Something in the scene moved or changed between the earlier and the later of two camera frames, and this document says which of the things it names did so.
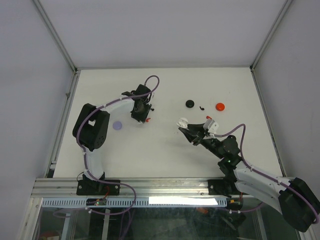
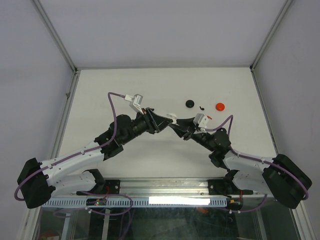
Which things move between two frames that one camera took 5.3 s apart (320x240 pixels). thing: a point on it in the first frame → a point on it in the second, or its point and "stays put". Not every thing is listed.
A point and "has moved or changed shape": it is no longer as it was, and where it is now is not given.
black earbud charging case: [189, 103] stays put
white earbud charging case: [182, 122] has moved or changed shape
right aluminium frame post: [286, 5] stays put
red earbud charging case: [220, 106] stays put
